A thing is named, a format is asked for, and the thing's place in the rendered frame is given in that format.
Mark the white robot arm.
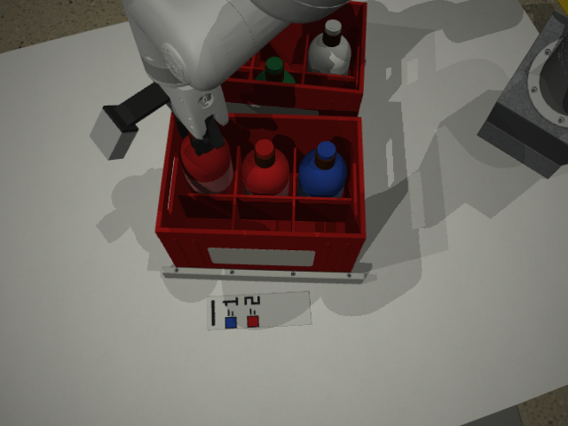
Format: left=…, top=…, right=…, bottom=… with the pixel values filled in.
left=90, top=0, right=568, bottom=161

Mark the red crate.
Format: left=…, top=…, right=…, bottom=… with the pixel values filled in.
left=221, top=7, right=366, bottom=117
left=155, top=113, right=366, bottom=272

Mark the white paper pick list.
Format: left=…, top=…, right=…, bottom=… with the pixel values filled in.
left=207, top=292, right=312, bottom=330

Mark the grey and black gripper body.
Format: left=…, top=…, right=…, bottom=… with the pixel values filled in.
left=147, top=74, right=229, bottom=139

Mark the green bottle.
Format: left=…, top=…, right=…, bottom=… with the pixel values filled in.
left=255, top=57, right=296, bottom=83

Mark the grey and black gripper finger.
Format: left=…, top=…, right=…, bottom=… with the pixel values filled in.
left=175, top=119, right=188, bottom=138
left=192, top=115, right=225, bottom=156

